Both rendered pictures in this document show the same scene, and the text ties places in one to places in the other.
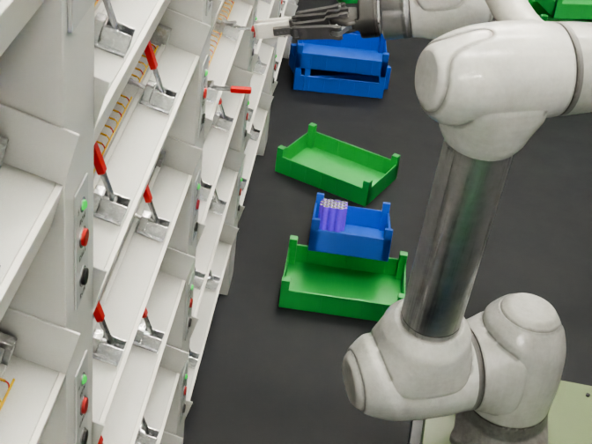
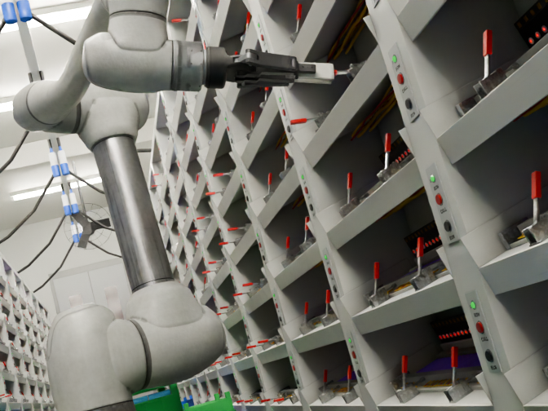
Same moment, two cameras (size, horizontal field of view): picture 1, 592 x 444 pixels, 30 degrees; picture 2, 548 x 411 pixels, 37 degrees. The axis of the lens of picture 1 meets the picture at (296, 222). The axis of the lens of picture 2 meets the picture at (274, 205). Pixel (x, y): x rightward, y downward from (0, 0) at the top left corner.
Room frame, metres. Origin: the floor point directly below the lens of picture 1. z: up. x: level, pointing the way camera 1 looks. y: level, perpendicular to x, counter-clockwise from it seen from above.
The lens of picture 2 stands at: (3.33, -0.42, 0.30)
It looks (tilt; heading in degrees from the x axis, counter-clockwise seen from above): 10 degrees up; 165
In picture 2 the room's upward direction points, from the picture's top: 16 degrees counter-clockwise
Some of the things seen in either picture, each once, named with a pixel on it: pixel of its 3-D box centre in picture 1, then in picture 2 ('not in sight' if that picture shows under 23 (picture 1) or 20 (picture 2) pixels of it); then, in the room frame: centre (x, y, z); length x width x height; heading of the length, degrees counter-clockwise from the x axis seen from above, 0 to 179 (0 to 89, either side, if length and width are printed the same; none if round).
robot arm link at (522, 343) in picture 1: (514, 353); (90, 357); (1.54, -0.41, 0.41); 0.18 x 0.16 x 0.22; 110
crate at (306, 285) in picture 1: (344, 278); not in sight; (2.22, -0.14, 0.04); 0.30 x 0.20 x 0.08; 88
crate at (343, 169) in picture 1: (337, 163); not in sight; (2.79, -0.10, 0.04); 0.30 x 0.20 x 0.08; 64
